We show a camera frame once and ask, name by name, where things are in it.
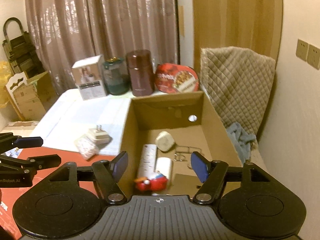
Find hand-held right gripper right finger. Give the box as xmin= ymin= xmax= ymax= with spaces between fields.
xmin=191 ymin=151 xmax=272 ymax=205

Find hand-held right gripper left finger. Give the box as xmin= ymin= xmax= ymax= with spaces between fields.
xmin=49 ymin=151 xmax=129 ymax=205

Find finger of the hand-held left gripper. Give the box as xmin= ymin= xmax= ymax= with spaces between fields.
xmin=0 ymin=132 xmax=43 ymax=148
xmin=0 ymin=154 xmax=62 ymax=170

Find gold square plate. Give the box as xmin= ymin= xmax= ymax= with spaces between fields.
xmin=171 ymin=173 xmax=203 ymax=196

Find long white remote control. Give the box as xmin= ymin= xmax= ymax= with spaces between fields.
xmin=137 ymin=144 xmax=157 ymax=180

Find white rounded remote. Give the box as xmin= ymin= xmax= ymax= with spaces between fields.
xmin=155 ymin=157 xmax=173 ymax=180

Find red toy figure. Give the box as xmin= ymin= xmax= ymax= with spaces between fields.
xmin=134 ymin=172 xmax=168 ymax=192

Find beige rounded plug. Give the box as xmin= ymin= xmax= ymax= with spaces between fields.
xmin=155 ymin=131 xmax=176 ymax=152

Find cardboard box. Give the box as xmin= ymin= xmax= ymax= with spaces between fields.
xmin=121 ymin=91 xmax=251 ymax=197

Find colourful magazine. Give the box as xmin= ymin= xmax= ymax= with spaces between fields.
xmin=5 ymin=147 xmax=23 ymax=158

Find red printed mat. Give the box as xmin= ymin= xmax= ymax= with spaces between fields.
xmin=0 ymin=146 xmax=118 ymax=240

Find white plug charger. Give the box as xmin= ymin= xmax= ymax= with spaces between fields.
xmin=87 ymin=124 xmax=112 ymax=145

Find clear plastic parts bag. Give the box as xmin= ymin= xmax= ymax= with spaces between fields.
xmin=74 ymin=134 xmax=99 ymax=161

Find brown cardboard carton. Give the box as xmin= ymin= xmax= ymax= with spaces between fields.
xmin=12 ymin=71 xmax=57 ymax=122

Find grey blue towel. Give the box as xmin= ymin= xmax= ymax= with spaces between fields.
xmin=226 ymin=122 xmax=257 ymax=164

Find yellow plastic bag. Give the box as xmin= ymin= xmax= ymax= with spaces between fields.
xmin=0 ymin=60 xmax=13 ymax=109

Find green glass jar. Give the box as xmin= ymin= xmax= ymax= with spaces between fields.
xmin=102 ymin=57 xmax=130 ymax=95

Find white product box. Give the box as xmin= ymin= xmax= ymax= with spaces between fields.
xmin=72 ymin=55 xmax=107 ymax=101

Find dark folding step ladder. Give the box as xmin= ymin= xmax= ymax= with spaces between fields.
xmin=2 ymin=17 xmax=45 ymax=79

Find red snack tin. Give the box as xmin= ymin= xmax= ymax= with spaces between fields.
xmin=154 ymin=64 xmax=200 ymax=94

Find brown metal canister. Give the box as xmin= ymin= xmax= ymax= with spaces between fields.
xmin=125 ymin=50 xmax=155 ymax=97

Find beige quilted chair cover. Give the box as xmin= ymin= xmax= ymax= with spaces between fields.
xmin=200 ymin=46 xmax=277 ymax=160

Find brown patterned curtain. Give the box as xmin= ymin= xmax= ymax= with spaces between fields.
xmin=24 ymin=0 xmax=179 ymax=94

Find wooden door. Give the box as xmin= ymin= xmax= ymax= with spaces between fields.
xmin=191 ymin=0 xmax=284 ymax=63

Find beige wall socket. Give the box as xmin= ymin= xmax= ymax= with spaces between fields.
xmin=296 ymin=39 xmax=310 ymax=62
xmin=307 ymin=44 xmax=320 ymax=70

